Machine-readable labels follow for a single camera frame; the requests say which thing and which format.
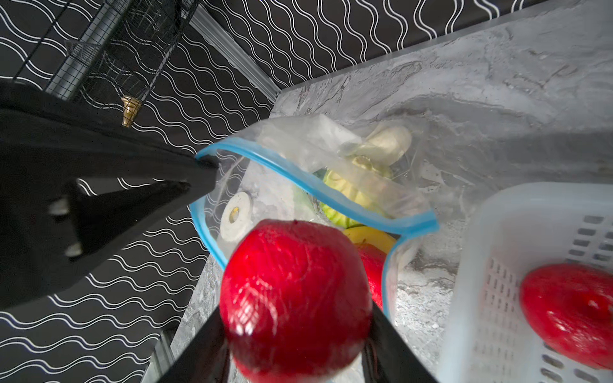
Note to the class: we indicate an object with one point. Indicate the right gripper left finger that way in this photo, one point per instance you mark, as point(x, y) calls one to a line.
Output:
point(206, 358)

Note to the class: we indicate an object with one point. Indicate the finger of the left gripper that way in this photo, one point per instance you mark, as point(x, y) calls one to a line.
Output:
point(52, 239)
point(46, 139)

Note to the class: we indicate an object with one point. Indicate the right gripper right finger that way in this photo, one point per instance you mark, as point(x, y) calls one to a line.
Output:
point(386, 357)

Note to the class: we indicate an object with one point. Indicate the red toy fruit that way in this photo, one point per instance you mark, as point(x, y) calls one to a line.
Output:
point(295, 302)
point(373, 261)

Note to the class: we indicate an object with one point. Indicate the green toy cabbage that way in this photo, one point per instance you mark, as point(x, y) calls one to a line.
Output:
point(335, 181)

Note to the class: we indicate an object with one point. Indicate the clear blue-zip bag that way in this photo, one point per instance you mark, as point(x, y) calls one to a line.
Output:
point(280, 162)

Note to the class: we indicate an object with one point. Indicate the small red toy apple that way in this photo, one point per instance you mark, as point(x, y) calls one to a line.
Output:
point(569, 306)

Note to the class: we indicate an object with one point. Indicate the white toy radish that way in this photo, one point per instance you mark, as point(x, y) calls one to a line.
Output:
point(386, 145)

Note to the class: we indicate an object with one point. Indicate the red toy fruit front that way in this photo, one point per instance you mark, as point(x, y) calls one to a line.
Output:
point(373, 261)

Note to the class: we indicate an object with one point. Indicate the white tape roll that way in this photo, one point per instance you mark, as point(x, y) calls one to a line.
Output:
point(236, 219)

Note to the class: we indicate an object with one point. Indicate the white plastic perforated basket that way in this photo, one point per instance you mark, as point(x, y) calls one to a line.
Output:
point(513, 238)

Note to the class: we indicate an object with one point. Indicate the black wire wall basket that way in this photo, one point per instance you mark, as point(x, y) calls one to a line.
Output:
point(106, 55)

